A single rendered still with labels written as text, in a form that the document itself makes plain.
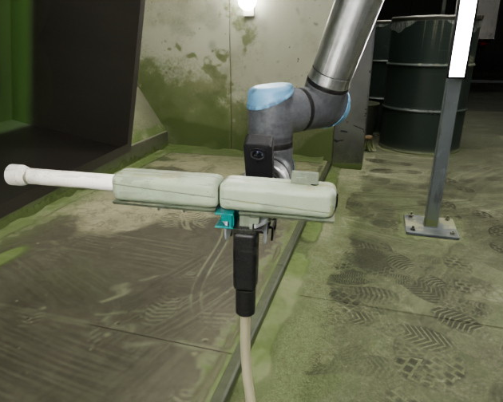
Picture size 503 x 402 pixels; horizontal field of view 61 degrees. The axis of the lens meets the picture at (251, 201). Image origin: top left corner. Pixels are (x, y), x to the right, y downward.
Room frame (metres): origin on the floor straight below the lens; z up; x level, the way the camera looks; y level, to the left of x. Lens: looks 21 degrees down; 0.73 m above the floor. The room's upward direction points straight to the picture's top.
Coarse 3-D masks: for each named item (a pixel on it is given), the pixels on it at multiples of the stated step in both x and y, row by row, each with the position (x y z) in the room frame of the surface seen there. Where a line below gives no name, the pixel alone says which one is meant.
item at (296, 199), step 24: (24, 168) 0.61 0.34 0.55; (120, 192) 0.56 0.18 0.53; (144, 192) 0.55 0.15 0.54; (168, 192) 0.54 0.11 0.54; (192, 192) 0.54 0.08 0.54; (216, 192) 0.53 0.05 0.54; (240, 192) 0.52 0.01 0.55; (264, 192) 0.52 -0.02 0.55; (288, 192) 0.51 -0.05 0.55; (312, 192) 0.51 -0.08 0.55; (336, 192) 0.52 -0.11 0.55; (240, 216) 0.53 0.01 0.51; (264, 216) 0.52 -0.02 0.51; (288, 216) 0.51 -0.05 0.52; (312, 216) 0.51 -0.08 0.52; (240, 240) 0.53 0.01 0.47; (240, 264) 0.53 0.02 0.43; (240, 288) 0.53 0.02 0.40; (240, 312) 0.53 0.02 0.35
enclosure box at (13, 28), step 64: (0, 0) 1.12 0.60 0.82; (64, 0) 1.13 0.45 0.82; (128, 0) 1.10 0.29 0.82; (0, 64) 1.12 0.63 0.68; (64, 64) 1.13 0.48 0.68; (128, 64) 1.10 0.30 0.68; (0, 128) 1.07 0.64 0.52; (64, 128) 1.14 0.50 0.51; (128, 128) 1.10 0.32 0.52; (0, 192) 0.73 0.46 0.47
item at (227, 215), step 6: (216, 210) 0.54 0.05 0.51; (222, 210) 0.54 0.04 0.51; (228, 210) 0.54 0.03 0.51; (234, 210) 0.54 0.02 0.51; (222, 216) 0.53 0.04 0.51; (228, 216) 0.53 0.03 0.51; (234, 216) 0.53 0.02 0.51; (222, 222) 0.54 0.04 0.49; (234, 222) 0.53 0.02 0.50; (228, 228) 0.53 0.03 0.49
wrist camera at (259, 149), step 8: (248, 136) 0.66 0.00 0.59; (256, 136) 0.65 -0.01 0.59; (264, 136) 0.65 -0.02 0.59; (272, 136) 0.66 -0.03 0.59; (248, 144) 0.64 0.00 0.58; (256, 144) 0.64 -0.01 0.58; (264, 144) 0.64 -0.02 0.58; (272, 144) 0.65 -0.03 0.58; (248, 152) 0.65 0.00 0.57; (256, 152) 0.64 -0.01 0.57; (264, 152) 0.64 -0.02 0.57; (272, 152) 0.65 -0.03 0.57; (248, 160) 0.66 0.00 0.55; (256, 160) 0.65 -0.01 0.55; (264, 160) 0.65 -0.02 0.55; (272, 160) 0.66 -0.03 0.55; (248, 168) 0.67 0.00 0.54; (256, 168) 0.67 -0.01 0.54; (264, 168) 0.66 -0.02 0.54; (272, 168) 0.67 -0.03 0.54; (256, 176) 0.67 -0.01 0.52; (264, 176) 0.67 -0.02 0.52; (272, 176) 0.67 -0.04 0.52
